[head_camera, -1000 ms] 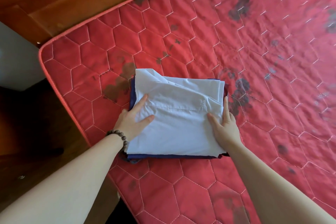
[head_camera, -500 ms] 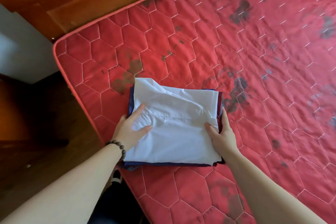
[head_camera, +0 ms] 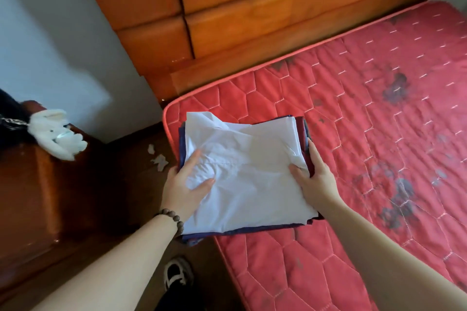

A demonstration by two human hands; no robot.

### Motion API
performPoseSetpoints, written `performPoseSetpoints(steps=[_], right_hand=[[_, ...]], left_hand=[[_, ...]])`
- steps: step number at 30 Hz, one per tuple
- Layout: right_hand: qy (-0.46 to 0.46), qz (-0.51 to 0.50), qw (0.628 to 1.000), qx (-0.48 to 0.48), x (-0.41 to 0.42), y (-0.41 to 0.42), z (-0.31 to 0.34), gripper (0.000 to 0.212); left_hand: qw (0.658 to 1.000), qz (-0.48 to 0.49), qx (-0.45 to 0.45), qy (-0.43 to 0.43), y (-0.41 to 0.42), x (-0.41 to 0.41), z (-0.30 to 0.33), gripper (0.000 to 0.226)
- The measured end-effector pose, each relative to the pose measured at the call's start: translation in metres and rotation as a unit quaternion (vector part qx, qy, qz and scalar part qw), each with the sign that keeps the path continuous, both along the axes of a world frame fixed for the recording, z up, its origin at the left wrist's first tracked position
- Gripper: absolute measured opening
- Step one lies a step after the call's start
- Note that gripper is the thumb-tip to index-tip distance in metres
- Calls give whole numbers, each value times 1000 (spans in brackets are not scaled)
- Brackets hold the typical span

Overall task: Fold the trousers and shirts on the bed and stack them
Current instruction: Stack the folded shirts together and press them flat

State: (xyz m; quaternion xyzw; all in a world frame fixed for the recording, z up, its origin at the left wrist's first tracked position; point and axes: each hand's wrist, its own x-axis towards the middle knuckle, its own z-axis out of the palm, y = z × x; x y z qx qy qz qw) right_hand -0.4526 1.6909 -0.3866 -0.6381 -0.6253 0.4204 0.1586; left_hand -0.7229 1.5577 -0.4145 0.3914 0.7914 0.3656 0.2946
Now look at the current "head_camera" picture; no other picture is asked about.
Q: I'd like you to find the person's left black white shoe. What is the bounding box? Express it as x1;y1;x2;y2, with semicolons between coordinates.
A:
163;257;195;292

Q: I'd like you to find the white plush toy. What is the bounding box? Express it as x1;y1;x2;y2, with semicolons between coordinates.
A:
27;108;89;162

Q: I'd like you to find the person's left forearm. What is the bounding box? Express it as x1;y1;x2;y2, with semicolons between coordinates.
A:
31;214;180;311

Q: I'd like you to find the light blue shirt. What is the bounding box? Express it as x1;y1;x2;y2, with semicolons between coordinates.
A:
182;111;319;236

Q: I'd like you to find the wooden nightstand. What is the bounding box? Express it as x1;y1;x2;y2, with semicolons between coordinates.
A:
0;100;110;286

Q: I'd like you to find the dark bead bracelet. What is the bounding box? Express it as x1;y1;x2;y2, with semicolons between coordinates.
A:
154;208;185;238

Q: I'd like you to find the maroon shirt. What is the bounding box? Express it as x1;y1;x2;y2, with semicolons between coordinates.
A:
294;116;324;226

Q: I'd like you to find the person's right hand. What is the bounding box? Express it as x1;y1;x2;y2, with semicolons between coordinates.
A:
288;138;345;210

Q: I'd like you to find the person's right forearm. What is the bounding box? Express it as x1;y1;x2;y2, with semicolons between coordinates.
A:
321;199;467;311

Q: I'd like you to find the dark blue shirt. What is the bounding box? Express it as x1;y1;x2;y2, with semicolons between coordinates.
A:
178;115;307;243

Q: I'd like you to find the black bag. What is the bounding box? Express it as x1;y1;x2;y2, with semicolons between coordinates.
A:
0;88;32;147

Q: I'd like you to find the silver chain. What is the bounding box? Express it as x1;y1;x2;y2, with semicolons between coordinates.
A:
0;116;30;128

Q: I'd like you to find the person's left hand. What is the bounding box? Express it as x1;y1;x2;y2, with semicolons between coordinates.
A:
159;149;216;223

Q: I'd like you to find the large white paper scrap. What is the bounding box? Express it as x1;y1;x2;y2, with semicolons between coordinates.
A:
151;154;170;173

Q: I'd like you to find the red quilted mattress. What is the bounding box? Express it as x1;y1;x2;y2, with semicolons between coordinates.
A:
72;0;467;311

